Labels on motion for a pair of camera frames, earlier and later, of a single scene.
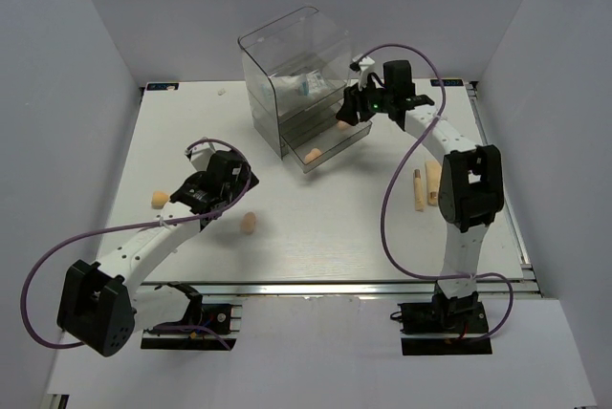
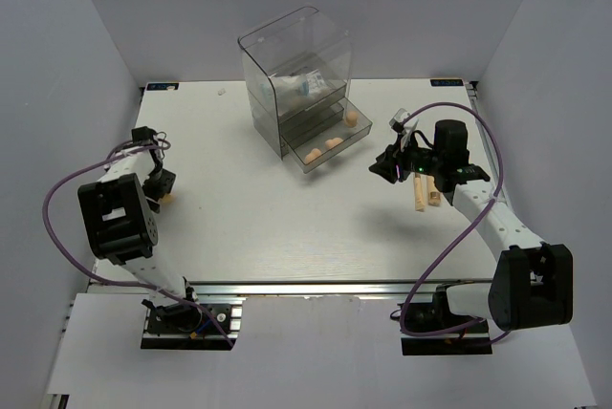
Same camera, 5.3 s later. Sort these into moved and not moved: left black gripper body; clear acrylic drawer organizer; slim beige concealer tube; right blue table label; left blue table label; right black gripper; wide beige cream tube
Moved: right black gripper; left black gripper body
Not moved: right blue table label; wide beige cream tube; clear acrylic drawer organizer; slim beige concealer tube; left blue table label
